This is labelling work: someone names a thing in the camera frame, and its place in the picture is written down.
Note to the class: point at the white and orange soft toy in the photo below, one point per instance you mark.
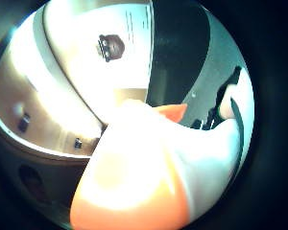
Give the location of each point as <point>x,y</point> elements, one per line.
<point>140,166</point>

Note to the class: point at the brown object on table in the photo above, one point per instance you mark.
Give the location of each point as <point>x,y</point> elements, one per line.
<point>112,47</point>

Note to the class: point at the small dark wall fixture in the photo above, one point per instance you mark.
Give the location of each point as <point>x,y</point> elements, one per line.
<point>23,122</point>
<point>77,143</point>

